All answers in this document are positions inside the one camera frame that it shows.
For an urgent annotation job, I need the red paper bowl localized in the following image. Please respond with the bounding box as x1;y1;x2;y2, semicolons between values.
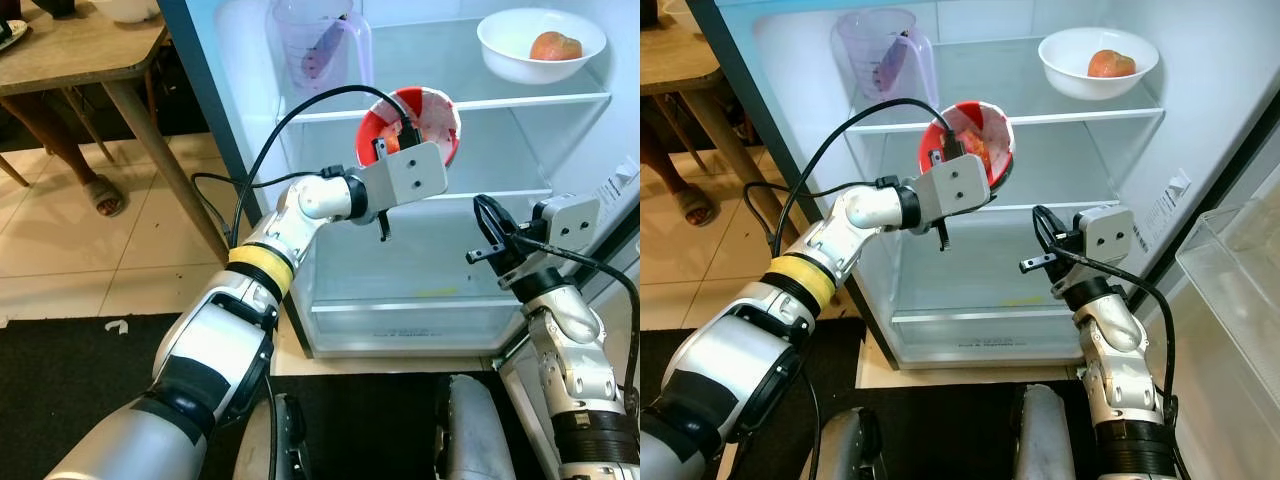
357;87;463;169
918;100;1016;186

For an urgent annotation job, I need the glass fridge shelf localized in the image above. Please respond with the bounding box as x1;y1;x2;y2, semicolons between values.
290;100;601;211
283;18;613;123
845;35;1166;136
860;115;1151;216

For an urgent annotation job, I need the silver fridge body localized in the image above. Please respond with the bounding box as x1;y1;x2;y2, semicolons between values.
160;0;640;376
690;0;1280;371

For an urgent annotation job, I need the white crisper drawer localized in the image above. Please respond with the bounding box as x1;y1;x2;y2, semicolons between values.
888;300;1086;366
308;295;561;351

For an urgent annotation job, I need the dark purple vegetable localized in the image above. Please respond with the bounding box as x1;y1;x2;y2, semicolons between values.
875;35;916;96
305;25;346;81

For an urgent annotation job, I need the white ceramic bowl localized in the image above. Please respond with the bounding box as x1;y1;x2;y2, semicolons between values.
476;8;608;85
93;0;161;25
1037;27;1161;101

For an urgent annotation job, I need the clear measuring jug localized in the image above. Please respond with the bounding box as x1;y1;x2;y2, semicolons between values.
836;8;941;111
272;0;373;101

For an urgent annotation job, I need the person leg with sandal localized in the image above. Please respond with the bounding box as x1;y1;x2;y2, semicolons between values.
0;90;129;219
640;100;716;229

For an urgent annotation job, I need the red orange fruit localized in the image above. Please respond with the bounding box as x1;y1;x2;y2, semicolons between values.
528;31;584;63
1087;49;1139;79

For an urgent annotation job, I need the light wooden dining table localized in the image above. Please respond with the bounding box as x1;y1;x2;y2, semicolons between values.
0;0;236;266
640;0;801;276

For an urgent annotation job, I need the silver robot left leg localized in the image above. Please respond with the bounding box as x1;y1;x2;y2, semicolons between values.
815;405;886;480
232;393;311;480

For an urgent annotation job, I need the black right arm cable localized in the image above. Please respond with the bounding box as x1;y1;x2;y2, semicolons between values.
515;235;640;401
1065;245;1181;480

